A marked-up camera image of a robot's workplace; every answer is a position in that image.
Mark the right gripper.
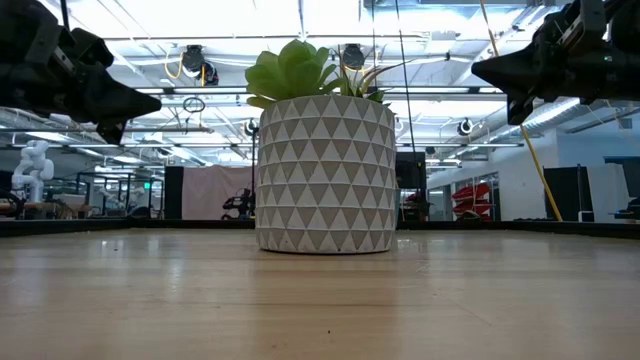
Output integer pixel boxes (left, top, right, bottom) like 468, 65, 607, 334
470, 0, 640, 127

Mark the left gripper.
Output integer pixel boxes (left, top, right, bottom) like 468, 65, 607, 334
0, 0, 163, 147

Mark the tall black panel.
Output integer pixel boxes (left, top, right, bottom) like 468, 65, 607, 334
163, 165, 185, 220

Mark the red storage shelf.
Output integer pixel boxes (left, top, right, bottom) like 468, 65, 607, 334
452, 182, 489, 221

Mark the pink curtain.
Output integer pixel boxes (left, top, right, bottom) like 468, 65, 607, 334
182, 164, 259, 220

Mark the black tripod stand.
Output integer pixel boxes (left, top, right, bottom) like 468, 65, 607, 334
222, 119, 259, 220

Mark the succulent in triangle-patterned pot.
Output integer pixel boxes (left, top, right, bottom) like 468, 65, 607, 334
244, 38, 416, 255

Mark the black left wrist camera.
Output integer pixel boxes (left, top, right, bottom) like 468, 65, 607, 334
69, 27, 115, 69

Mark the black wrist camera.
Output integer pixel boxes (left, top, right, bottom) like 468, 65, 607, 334
533, 3, 576, 49
69, 27, 115, 69

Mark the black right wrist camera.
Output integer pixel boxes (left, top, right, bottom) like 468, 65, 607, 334
533, 3, 576, 49

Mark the yellow hanging cable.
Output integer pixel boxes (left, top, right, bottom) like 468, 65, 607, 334
478, 0, 564, 223

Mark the black metal table frame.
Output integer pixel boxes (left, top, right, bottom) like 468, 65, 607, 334
0, 218, 640, 240

